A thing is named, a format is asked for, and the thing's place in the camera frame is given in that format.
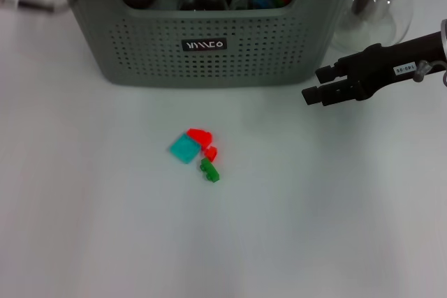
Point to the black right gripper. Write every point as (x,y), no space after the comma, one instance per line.
(384,64)

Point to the small red studded brick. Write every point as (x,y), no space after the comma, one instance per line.
(211,154)

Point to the grey perforated storage bin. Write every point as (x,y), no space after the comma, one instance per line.
(262,60)

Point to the red-orange sloped brick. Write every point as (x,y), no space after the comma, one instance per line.
(200,135)

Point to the teal square brick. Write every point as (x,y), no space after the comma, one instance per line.
(184,148)

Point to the glass carafe black lid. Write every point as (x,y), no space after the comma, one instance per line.
(373,26)

